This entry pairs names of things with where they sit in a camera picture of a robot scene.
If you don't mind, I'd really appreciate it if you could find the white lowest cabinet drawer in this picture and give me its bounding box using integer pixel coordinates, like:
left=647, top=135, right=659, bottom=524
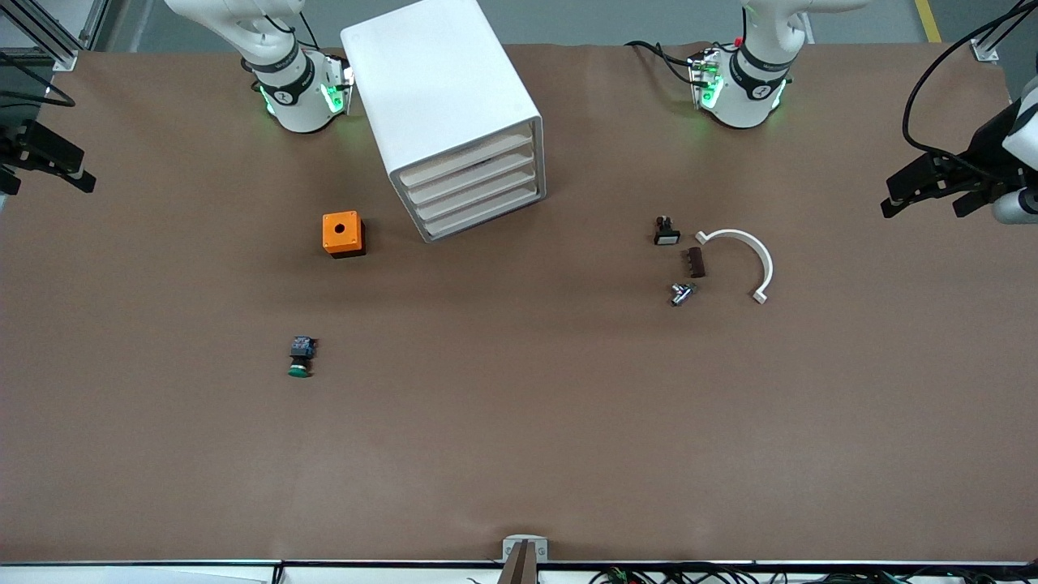
left=418, top=184, right=543, bottom=241

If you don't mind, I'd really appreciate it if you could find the aluminium frame profile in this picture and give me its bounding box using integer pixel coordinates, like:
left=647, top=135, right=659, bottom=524
left=969, top=0, right=1038, bottom=62
left=0, top=0, right=108, bottom=72

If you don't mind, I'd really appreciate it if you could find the brown table cover mat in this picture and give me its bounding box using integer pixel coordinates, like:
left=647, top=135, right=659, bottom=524
left=0, top=41, right=1038, bottom=565

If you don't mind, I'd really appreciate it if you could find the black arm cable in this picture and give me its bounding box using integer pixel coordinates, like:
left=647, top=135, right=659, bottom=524
left=0, top=50, right=76, bottom=109
left=902, top=0, right=1038, bottom=163

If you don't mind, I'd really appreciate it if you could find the green push button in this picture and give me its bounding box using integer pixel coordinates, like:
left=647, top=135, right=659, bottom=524
left=288, top=334, right=318, bottom=379

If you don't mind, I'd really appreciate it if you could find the black base power cable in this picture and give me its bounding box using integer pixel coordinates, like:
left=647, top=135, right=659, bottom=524
left=624, top=39, right=703, bottom=87

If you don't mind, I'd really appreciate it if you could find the black cable bundle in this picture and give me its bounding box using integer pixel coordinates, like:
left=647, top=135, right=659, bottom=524
left=592, top=565, right=1038, bottom=584

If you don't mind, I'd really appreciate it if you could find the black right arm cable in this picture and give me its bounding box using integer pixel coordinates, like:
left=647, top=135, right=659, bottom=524
left=0, top=50, right=76, bottom=109

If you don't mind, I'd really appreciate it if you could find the orange button enclosure box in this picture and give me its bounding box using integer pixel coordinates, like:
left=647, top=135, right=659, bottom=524
left=322, top=211, right=367, bottom=259

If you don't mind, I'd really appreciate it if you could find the grey metal bracket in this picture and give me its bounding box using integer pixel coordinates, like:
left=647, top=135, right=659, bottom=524
left=499, top=535, right=549, bottom=584

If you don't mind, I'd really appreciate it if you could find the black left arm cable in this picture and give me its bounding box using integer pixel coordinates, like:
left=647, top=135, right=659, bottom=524
left=902, top=0, right=1038, bottom=163

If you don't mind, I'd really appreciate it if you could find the white curved plastic clamp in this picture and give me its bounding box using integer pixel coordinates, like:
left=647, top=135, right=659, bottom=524
left=695, top=229, right=774, bottom=305

